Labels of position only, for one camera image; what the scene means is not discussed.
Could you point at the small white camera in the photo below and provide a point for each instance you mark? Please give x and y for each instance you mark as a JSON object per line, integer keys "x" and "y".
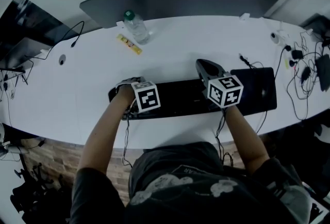
{"x": 277, "y": 38}

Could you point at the clear plastic water bottle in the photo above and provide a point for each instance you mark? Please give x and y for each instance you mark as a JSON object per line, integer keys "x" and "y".
{"x": 136, "y": 28}

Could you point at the dark grey power strip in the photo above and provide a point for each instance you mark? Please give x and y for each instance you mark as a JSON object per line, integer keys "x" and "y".
{"x": 324, "y": 73}

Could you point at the black keyboard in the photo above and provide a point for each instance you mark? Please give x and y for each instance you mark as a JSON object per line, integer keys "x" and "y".
{"x": 180, "y": 99}

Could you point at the dark printed T-shirt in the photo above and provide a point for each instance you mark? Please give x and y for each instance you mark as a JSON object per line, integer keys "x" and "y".
{"x": 193, "y": 207}

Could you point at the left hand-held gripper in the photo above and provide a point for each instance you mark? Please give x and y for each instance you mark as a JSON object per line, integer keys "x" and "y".
{"x": 148, "y": 96}

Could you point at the yellow printed packet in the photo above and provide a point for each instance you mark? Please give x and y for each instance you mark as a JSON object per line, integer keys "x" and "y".
{"x": 129, "y": 43}

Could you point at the person's right forearm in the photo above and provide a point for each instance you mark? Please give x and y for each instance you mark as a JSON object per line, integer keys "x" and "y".
{"x": 245, "y": 137}

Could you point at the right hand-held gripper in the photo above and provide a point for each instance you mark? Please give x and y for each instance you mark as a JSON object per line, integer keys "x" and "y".
{"x": 224, "y": 91}

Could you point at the person's left forearm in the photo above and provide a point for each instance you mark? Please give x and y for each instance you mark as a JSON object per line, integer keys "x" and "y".
{"x": 103, "y": 135}

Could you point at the short grey divider panel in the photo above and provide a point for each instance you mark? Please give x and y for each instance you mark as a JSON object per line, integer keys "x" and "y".
{"x": 23, "y": 52}

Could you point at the small dark monitor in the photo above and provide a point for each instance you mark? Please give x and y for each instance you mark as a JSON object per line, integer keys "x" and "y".
{"x": 317, "y": 24}

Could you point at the black office chair base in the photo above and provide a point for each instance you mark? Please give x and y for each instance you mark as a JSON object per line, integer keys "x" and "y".
{"x": 33, "y": 192}

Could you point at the large black monitor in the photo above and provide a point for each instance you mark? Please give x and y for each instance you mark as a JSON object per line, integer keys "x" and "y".
{"x": 25, "y": 19}

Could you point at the black mouse pad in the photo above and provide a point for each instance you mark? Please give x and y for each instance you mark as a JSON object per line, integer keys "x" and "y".
{"x": 257, "y": 94}

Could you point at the black power adapter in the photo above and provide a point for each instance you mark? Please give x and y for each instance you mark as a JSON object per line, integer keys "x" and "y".
{"x": 306, "y": 72}
{"x": 297, "y": 54}

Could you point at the white divider bracket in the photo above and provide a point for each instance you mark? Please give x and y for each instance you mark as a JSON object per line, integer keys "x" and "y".
{"x": 245, "y": 16}
{"x": 120, "y": 24}

